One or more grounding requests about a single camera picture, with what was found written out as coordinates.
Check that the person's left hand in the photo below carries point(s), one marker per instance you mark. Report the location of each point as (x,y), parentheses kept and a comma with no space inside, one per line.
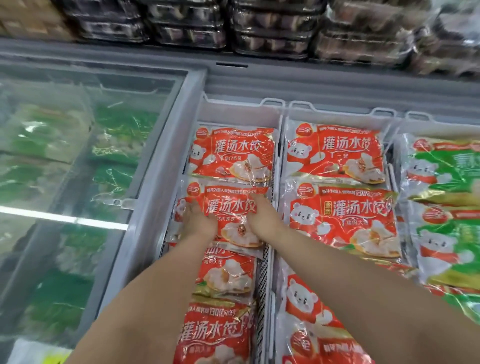
(198,225)

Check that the person's right hand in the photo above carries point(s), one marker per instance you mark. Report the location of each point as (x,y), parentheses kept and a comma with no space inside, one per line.
(264,221)

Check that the red dumpling packet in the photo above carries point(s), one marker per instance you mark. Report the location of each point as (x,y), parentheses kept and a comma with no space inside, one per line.
(228,210)

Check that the freezer sliding glass lid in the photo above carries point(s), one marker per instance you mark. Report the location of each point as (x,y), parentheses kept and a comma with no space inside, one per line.
(168,161)

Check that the red dumpling packets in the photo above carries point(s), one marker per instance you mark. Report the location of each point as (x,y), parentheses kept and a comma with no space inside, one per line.
(337,157)

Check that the grey freezer with green front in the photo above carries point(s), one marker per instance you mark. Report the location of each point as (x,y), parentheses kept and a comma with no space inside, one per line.
(300,82)

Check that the green dumpling packet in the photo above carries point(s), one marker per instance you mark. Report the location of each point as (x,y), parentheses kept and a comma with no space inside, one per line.
(465,303)
(442,172)
(450,243)

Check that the person's right forearm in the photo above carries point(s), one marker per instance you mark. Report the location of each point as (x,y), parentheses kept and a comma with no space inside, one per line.
(375,300)

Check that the person's left forearm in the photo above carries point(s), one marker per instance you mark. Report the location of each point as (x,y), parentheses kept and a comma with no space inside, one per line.
(142,311)

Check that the white plastic freezer basket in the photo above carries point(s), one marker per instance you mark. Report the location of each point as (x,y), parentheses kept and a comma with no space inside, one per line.
(240,112)
(442,129)
(337,114)

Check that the green frozen bags under lid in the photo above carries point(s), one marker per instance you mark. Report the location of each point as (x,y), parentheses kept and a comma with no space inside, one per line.
(112,131)

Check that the stack of dark tray packs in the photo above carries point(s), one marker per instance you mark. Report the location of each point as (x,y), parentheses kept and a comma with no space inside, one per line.
(187,22)

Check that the clear bags of yellow cakes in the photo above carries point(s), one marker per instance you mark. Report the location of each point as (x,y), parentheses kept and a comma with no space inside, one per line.
(30,22)

